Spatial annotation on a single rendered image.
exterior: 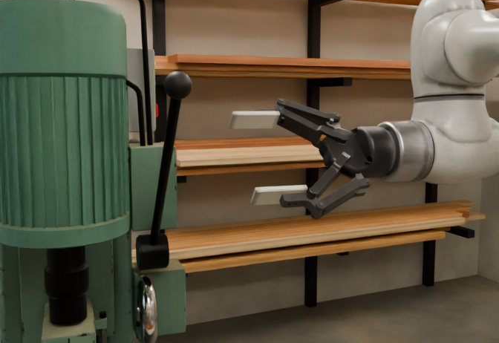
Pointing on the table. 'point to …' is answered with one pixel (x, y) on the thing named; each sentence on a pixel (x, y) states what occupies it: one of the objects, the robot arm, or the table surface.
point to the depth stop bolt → (102, 325)
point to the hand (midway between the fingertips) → (249, 156)
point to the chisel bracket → (70, 332)
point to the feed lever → (145, 251)
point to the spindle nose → (67, 284)
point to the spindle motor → (62, 123)
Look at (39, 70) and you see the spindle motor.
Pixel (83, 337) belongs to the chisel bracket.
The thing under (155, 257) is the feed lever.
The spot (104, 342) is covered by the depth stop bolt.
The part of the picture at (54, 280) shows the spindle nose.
